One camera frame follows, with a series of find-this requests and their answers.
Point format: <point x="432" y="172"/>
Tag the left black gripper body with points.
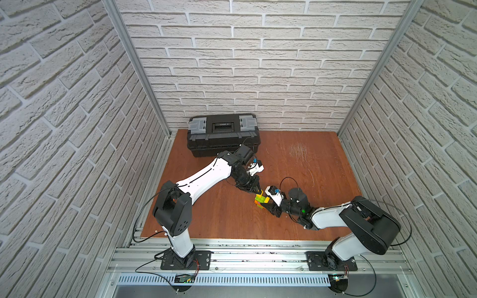
<point x="246" y="180"/>

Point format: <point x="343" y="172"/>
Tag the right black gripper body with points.
<point x="284" y="208"/>

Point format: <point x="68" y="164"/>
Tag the green long lego brick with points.
<point x="262" y="199"/>

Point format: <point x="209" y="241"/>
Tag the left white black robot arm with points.
<point x="174" y="203"/>

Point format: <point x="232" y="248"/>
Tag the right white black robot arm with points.
<point x="371" y="228"/>

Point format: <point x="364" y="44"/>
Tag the black plastic toolbox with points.
<point x="212" y="134"/>

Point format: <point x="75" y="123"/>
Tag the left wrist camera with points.
<point x="255" y="167"/>

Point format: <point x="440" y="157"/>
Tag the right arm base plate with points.
<point x="322" y="261"/>

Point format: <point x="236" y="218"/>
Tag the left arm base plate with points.
<point x="196" y="259"/>

